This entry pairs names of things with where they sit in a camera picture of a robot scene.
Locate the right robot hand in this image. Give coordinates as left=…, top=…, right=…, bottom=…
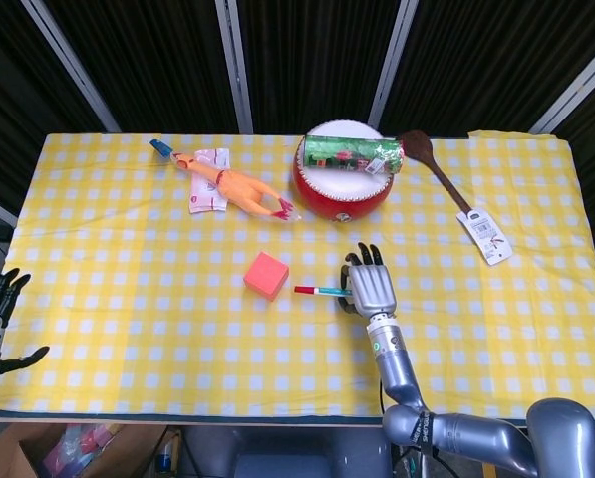
left=339, top=242, right=398, bottom=319

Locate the red and green marker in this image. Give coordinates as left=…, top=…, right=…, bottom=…
left=293, top=285, right=354, bottom=299

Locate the orange red cube block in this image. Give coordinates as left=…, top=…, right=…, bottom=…
left=242, top=251, right=290, bottom=303

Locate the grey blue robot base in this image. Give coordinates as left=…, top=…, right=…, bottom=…
left=179, top=426, right=393, bottom=478

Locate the red drum white skin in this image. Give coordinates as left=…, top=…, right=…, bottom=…
left=291, top=119, right=396, bottom=223

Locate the brown cardboard box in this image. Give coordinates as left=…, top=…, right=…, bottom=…
left=0, top=422, right=168, bottom=478

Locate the green foil wrapped roll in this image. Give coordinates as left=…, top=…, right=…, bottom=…
left=301, top=133, right=408, bottom=175

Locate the dark wooden spoon with label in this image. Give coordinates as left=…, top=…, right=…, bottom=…
left=400, top=129, right=514, bottom=267

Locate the plastic bag of colourful items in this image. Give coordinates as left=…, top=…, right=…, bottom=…
left=42, top=423, right=124, bottom=474

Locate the yellow rubber chicken toy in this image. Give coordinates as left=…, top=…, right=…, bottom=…
left=170, top=151, right=298, bottom=223

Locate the yellow white checked tablecloth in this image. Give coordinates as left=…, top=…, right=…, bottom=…
left=0, top=129, right=595, bottom=420

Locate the pink white tissue packet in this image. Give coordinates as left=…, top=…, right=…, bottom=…
left=187, top=146, right=232, bottom=215

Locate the small blue clip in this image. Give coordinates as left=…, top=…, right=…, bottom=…
left=149, top=138, right=174, bottom=163

